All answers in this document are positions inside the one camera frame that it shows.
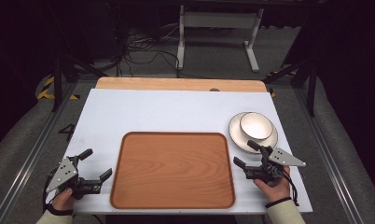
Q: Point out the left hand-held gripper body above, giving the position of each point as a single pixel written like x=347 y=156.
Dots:
x=64 y=174

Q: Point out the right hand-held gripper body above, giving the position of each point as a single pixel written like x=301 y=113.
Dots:
x=283 y=158

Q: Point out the person's left hand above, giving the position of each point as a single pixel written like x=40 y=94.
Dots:
x=64 y=200

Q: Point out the person's right hand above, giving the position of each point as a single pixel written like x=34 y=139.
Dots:
x=277 y=191

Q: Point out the white plate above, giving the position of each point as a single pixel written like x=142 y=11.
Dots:
x=237 y=137

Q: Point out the white bowl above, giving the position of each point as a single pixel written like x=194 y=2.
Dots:
x=256 y=125

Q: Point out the wooden tray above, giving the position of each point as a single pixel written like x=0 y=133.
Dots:
x=173 y=171

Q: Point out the black tripod stand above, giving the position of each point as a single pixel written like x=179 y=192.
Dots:
x=311 y=81
x=57 y=81

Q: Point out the white board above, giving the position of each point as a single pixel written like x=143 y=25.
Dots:
x=163 y=109

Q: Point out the wooden table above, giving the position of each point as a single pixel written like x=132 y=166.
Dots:
x=176 y=84

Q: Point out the white metal stand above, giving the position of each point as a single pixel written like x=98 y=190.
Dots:
x=219 y=20

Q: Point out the aluminium rail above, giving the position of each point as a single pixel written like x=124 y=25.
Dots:
x=328 y=155
x=30 y=155

